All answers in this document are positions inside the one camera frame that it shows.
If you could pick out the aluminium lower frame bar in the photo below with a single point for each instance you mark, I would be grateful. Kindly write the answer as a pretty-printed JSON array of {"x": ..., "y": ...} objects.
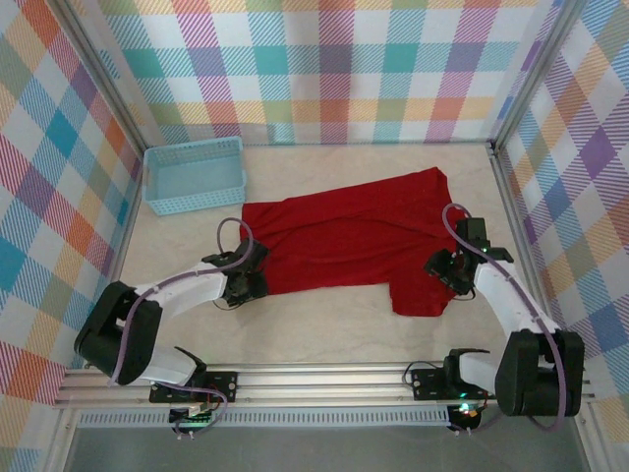
[
  {"x": 589, "y": 442},
  {"x": 59, "y": 442}
]

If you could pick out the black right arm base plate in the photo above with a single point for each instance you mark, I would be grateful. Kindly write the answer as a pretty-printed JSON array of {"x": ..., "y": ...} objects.
[{"x": 425, "y": 383}]

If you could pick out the aluminium frame post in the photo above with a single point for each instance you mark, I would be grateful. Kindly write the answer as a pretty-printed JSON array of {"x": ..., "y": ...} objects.
[
  {"x": 535, "y": 74},
  {"x": 105, "y": 74}
]

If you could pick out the red t-shirt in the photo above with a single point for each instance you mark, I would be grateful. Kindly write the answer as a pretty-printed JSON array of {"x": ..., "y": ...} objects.
[{"x": 344, "y": 231}]

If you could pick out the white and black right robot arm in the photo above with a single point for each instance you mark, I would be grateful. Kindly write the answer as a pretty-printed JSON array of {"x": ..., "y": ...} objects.
[{"x": 511, "y": 300}]

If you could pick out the light blue plastic basket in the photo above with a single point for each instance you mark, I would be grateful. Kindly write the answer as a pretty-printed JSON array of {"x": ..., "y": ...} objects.
[{"x": 191, "y": 172}]

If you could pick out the aluminium table edge rail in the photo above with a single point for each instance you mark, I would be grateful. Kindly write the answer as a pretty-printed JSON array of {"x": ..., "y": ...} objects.
[
  {"x": 125, "y": 231},
  {"x": 513, "y": 216}
]

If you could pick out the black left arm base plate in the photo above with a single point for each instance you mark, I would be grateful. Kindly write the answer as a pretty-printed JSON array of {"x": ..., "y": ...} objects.
[{"x": 226, "y": 386}]

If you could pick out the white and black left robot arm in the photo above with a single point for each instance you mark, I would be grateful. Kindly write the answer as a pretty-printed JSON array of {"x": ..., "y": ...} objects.
[{"x": 187, "y": 290}]

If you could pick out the aluminium mounting rail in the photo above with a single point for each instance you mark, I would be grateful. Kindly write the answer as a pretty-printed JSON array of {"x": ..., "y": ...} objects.
[{"x": 319, "y": 383}]

